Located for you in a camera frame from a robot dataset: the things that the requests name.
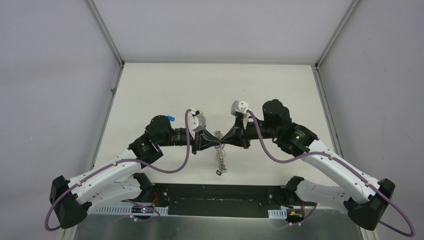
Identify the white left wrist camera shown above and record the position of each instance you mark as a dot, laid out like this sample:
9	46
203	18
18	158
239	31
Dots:
196	123

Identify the right white cable duct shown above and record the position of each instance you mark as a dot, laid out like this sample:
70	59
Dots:
277	213

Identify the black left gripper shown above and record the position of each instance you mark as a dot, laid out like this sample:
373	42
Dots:
196	140

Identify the white cable duct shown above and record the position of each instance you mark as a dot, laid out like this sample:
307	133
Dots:
128	209
277	213

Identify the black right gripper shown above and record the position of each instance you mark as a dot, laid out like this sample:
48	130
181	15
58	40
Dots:
232	137

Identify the black mounting base plate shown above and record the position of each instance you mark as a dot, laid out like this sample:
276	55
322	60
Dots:
209	200

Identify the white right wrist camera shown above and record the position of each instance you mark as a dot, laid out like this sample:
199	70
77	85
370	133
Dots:
239	107

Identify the yellow tag key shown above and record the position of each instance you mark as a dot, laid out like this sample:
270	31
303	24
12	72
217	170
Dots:
197	112

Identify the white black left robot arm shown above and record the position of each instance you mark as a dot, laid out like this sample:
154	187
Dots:
72	200

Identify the left white cable duct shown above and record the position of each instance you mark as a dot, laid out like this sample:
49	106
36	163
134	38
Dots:
128	209

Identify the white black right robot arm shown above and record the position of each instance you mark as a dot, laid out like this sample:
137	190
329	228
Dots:
361	197

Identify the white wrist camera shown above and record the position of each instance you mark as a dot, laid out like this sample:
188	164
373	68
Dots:
239	107
196	123

